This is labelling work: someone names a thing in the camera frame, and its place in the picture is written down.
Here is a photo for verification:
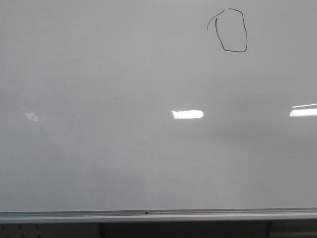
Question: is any white whiteboard with aluminium frame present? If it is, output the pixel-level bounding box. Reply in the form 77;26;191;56
0;0;317;224

